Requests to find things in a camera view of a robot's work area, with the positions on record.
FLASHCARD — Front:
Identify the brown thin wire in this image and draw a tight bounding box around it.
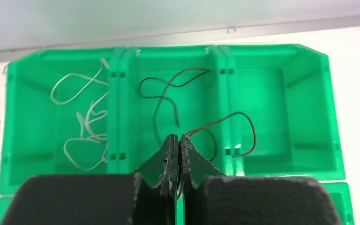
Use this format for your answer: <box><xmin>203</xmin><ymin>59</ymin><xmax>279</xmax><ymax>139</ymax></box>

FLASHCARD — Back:
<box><xmin>175</xmin><ymin>111</ymin><xmax>258</xmax><ymax>201</ymax></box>

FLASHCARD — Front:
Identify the green compartment tray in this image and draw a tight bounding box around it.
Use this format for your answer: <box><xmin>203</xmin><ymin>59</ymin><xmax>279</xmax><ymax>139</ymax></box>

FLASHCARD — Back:
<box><xmin>0</xmin><ymin>44</ymin><xmax>354</xmax><ymax>225</ymax></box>

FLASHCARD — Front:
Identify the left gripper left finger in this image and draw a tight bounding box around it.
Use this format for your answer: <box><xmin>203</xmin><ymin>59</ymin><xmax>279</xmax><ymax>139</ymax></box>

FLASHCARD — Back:
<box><xmin>1</xmin><ymin>135</ymin><xmax>179</xmax><ymax>225</ymax></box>

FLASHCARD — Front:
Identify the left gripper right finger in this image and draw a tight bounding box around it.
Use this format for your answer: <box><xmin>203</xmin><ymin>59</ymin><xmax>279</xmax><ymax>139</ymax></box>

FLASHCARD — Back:
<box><xmin>180</xmin><ymin>135</ymin><xmax>342</xmax><ymax>225</ymax></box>

